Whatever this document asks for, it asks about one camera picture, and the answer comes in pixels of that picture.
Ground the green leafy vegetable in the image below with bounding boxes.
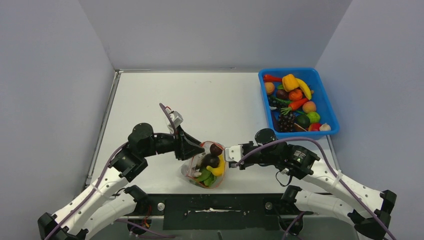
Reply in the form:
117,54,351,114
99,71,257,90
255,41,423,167
195,167,218,188

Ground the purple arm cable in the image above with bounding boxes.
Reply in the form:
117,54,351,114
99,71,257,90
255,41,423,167
44,102,178,240
231,137,398,240

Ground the yellow bell pepper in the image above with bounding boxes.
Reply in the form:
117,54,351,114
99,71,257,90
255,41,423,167
282,73,300,92

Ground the green avocado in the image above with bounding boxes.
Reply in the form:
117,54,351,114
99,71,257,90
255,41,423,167
295,114,311,129

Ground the dark blue grapes bunch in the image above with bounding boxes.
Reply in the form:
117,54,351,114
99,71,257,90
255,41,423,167
267,95,287,111

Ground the dark red fig toy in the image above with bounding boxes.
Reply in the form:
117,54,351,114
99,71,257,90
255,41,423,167
275,89,289,100

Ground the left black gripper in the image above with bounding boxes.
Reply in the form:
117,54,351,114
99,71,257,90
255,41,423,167
142,124,205,160

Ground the red chili pepper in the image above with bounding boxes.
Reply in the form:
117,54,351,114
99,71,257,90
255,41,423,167
262,74,282,83

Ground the blue plastic bin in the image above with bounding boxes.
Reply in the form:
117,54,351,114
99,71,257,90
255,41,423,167
258,67,340,140

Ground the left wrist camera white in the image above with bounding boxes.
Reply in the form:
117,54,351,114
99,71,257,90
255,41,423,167
165,107,184,134

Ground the clear zip bag orange zipper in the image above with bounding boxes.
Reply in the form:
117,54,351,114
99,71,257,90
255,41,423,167
180,141,228,189

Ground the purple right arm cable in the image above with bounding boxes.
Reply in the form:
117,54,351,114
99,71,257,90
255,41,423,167
231,137,398,240

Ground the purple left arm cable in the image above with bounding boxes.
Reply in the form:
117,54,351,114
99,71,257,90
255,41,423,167
44,102,178,240

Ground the purple eggplant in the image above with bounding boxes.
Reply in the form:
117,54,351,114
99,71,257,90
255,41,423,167
192,157,203,178

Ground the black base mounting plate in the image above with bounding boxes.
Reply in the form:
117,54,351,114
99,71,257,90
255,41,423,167
128,193,300,231

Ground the yellow banana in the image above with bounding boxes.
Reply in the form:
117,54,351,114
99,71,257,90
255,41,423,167
295,78,313,100
206,154,226,177

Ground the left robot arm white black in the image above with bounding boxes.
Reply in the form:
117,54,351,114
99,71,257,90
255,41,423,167
37,123,205,240

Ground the red tomato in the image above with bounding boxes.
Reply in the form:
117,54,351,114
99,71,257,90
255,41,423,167
288,88,304,102

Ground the dark purple plum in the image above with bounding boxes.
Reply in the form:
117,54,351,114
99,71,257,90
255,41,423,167
209,143,224,157

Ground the white garlic bulb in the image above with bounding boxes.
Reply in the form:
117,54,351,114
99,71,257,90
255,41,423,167
319,123,332,132

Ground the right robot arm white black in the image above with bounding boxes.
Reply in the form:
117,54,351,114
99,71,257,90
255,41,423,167
224,128,397,240

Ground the orange carrot toy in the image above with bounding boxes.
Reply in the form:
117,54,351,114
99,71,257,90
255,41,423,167
280,98,309,115

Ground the aluminium table edge rail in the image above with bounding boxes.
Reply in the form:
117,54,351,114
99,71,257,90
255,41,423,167
82,69,123,191

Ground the green apple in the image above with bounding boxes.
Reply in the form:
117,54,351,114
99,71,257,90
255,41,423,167
306,111,321,124

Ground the purple grapes bunch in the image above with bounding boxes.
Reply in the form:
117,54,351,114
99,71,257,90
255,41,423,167
278,112,296,133

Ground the peach fruit toy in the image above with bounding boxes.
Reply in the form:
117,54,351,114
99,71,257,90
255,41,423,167
264,82,276,96
302,101,317,114

